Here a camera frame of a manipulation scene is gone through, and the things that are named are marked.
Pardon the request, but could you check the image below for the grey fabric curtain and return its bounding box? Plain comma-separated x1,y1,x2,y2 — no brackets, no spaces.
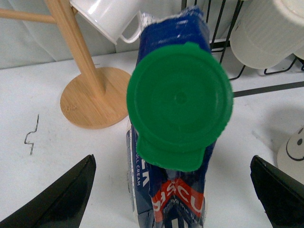
0,0,237,69

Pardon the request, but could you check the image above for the white smiley face cup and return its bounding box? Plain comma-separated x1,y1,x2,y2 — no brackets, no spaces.
277,126,304,171

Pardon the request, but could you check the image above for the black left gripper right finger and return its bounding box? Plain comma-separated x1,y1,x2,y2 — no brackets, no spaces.
250,155,304,228

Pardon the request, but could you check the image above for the blue white milk carton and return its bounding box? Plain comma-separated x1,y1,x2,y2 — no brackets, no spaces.
126,6,233,228

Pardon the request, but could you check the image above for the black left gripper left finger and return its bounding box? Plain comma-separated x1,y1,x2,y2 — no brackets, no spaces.
0,155,96,228

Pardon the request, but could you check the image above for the wooden mug tree stand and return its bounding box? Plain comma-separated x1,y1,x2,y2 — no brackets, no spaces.
0,0,130,129

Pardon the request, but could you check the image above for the black wire mug rack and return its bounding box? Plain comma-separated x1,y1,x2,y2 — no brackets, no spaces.
180,0,304,97

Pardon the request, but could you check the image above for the cream ribbed ceramic mug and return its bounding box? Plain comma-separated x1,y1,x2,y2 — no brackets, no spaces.
230,0,304,69

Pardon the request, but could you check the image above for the white enamel mug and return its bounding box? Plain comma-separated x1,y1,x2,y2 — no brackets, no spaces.
70,0,144,45

